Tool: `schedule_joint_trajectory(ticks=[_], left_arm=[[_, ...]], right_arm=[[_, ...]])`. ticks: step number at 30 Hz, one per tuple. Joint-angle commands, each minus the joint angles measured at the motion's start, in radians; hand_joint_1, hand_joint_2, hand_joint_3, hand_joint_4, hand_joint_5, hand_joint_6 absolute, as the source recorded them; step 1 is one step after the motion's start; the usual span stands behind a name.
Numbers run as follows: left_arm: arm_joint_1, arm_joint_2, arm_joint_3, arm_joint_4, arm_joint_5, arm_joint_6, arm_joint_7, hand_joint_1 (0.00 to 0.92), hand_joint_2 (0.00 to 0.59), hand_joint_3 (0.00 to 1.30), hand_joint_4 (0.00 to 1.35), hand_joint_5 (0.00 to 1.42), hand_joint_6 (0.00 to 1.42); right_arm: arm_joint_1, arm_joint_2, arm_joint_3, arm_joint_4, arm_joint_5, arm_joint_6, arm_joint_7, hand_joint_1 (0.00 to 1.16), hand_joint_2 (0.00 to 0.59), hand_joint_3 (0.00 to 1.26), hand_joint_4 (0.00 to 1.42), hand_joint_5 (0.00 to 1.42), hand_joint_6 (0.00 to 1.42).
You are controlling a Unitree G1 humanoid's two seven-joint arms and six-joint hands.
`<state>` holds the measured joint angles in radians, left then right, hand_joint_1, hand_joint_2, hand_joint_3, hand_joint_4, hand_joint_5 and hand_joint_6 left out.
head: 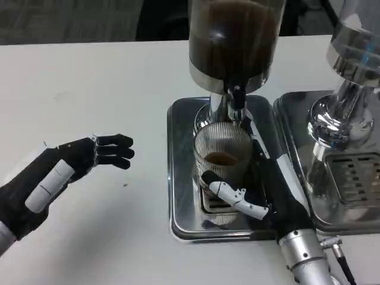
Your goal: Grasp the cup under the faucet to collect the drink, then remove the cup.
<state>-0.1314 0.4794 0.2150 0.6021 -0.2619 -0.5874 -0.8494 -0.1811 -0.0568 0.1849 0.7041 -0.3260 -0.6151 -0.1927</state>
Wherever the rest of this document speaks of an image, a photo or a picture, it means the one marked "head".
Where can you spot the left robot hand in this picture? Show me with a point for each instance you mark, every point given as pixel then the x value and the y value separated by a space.
pixel 74 160

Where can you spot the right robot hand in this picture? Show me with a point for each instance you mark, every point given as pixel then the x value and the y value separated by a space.
pixel 285 202

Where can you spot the clear ribbed glass cup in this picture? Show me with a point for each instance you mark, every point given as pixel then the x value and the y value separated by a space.
pixel 222 142

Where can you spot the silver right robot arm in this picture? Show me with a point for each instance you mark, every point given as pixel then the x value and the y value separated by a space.
pixel 302 258

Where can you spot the steel drip tray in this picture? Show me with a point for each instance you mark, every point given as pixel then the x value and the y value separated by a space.
pixel 294 133
pixel 181 178

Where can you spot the slotted steel drip grid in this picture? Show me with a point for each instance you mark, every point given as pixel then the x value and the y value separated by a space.
pixel 213 205
pixel 356 170

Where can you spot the black dispenser tap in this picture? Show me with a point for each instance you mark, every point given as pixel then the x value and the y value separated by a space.
pixel 237 99

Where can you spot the drink dispenser with clear tank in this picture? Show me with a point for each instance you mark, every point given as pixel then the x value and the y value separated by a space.
pixel 353 53

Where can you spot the drink dispenser with brown drink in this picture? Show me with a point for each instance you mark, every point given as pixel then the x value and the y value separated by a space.
pixel 231 44

